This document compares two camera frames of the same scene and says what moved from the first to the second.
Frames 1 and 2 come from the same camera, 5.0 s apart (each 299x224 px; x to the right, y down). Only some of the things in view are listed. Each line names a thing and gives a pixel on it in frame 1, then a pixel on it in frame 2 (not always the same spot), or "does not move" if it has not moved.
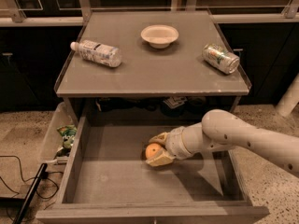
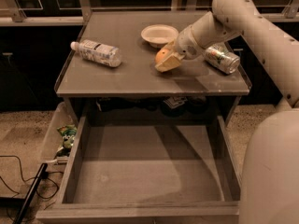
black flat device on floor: x=42 y=174 does not move
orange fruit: x=151 y=149 -> x=161 y=54
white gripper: x=175 y=144 -> x=186 y=45
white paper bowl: x=160 y=35 does not move
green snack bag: x=67 y=133 does not move
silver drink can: x=227 y=63 does not move
